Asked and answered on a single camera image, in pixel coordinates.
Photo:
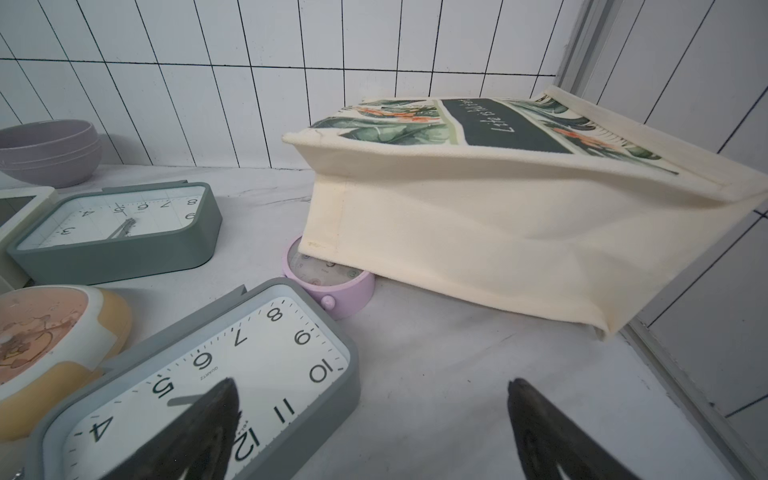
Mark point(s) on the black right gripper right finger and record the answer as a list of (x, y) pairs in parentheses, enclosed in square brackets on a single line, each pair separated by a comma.
[(550, 445)]

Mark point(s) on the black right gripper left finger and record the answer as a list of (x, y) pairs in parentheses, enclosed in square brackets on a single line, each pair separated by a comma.
[(196, 445)]

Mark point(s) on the cream canvas floral tote bag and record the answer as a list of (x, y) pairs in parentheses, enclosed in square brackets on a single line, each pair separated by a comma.
[(551, 207)]

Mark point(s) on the grey square alarm clock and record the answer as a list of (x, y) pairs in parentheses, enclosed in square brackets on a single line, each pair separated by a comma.
[(296, 371)]

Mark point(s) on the orange rounded alarm clock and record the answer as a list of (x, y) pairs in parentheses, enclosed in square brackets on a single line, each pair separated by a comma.
[(53, 341)]

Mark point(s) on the lilac round alarm clock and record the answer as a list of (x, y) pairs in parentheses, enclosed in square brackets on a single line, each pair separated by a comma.
[(342, 291)]

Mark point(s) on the green rectangular alarm clock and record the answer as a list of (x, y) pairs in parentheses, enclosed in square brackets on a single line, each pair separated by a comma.
[(121, 233)]

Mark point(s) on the white digital clock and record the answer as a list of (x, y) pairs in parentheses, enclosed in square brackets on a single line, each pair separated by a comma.
[(20, 207)]

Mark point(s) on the purple ceramic bowl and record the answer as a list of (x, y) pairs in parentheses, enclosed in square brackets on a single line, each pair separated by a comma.
[(55, 153)]

